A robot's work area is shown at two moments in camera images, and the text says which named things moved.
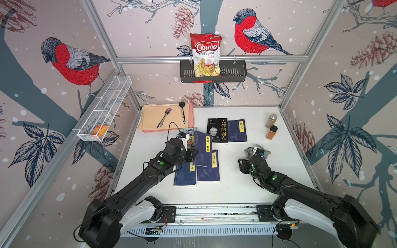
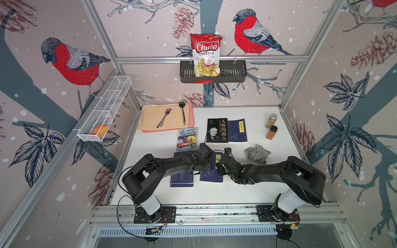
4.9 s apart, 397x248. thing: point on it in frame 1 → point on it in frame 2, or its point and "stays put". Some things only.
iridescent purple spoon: (167, 110) stays put
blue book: (209, 174) stays put
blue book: (203, 144) → (214, 160)
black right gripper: (244, 164) → (220, 168)
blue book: (185, 175) stays put
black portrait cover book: (217, 128) stays put
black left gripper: (191, 155) → (209, 164)
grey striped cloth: (252, 151) stays put
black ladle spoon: (182, 104) stays put
